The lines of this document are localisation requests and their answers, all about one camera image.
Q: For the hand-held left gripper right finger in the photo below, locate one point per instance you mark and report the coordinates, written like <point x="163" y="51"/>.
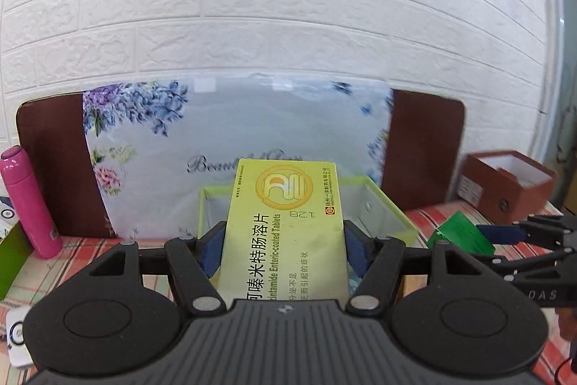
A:
<point x="356" y="249"/>

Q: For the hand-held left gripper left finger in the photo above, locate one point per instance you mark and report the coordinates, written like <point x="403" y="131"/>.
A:
<point x="212" y="249"/>

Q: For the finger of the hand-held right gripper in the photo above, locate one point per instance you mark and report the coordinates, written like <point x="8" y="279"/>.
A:
<point x="500" y="234"/>
<point x="518" y="265"/>

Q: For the green packet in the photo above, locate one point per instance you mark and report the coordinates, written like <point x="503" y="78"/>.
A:
<point x="460" y="234"/>

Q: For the light green cardboard box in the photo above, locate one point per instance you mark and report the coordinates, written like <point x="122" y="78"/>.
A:
<point x="387" y="218"/>

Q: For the yellow medicine box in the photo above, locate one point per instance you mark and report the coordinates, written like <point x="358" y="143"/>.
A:
<point x="279" y="231"/>

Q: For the brown cardboard box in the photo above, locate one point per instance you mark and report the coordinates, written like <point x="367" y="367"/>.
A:
<point x="518" y="195"/>

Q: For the red plaid cloth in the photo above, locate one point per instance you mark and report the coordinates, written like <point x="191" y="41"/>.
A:
<point x="455" y="276"/>

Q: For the pink bottle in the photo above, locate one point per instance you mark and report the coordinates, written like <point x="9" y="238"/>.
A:
<point x="29" y="204"/>

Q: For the brown wooden headboard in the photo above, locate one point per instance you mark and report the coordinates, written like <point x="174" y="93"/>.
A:
<point x="49" y="141"/>

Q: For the bright green box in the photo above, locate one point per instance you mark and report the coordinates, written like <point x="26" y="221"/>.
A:
<point x="13" y="263"/>

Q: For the white box with blue print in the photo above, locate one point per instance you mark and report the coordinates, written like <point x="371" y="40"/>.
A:
<point x="6" y="213"/>

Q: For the white round device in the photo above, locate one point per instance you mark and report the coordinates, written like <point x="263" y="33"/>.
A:
<point x="19" y="335"/>

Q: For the white wall pipe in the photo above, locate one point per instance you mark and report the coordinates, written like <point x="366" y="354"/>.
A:
<point x="549" y="15"/>

